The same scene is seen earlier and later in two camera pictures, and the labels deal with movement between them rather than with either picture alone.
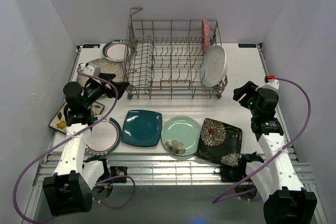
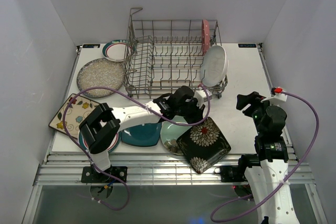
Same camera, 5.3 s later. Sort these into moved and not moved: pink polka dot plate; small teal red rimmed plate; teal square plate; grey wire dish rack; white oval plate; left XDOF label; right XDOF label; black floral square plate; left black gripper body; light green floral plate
Moved: black floral square plate; left black gripper body
Not moved: small teal red rimmed plate; pink polka dot plate; left XDOF label; right XDOF label; teal square plate; grey wire dish rack; light green floral plate; white oval plate
